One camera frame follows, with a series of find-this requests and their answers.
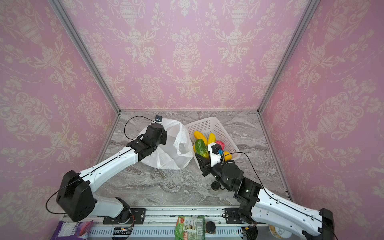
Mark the small orange toy fruit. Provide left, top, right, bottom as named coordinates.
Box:
left=224, top=152, right=233, bottom=162

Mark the white plastic bag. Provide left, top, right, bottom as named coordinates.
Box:
left=141, top=118, right=194, bottom=170

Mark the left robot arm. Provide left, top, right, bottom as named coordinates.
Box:
left=56, top=123, right=168, bottom=224

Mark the dark jar on rail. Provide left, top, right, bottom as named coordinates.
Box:
left=205, top=221, right=216, bottom=234

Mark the white plastic basket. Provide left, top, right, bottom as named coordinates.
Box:
left=186, top=117, right=240, bottom=162

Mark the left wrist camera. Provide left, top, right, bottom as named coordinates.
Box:
left=155, top=115, right=163, bottom=124

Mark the red toy apple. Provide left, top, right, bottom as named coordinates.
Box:
left=216, top=141, right=225, bottom=150

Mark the white lid tin can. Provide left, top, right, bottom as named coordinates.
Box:
left=269, top=225, right=293, bottom=240

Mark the aluminium corner post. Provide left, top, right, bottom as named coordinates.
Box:
left=258, top=0, right=321, bottom=115
left=49, top=0, right=121, bottom=115

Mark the purple snack packet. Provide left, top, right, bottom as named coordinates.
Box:
left=51, top=221, right=93, bottom=240

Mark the yellow toy lemon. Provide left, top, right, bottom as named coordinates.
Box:
left=207, top=133, right=216, bottom=145

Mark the right aluminium corner post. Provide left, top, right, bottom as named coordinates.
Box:
left=258, top=0, right=321, bottom=115

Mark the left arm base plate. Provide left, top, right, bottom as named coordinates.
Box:
left=103, top=208, right=147, bottom=225

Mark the green snack packet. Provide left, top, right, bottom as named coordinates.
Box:
left=175, top=216, right=206, bottom=240

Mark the left aluminium corner post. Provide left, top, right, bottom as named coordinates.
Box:
left=49, top=0, right=121, bottom=115

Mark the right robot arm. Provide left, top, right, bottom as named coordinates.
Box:
left=195, top=154, right=337, bottom=240

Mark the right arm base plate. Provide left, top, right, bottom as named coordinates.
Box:
left=224, top=207, right=267, bottom=225

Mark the orange toy mango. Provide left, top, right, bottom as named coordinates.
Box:
left=194, top=131, right=208, bottom=146

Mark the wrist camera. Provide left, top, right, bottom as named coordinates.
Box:
left=155, top=115, right=163, bottom=124
left=208, top=143, right=224, bottom=168

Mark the aluminium front rail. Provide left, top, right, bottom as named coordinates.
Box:
left=84, top=206, right=275, bottom=240

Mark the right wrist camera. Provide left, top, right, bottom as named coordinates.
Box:
left=208, top=143, right=224, bottom=168

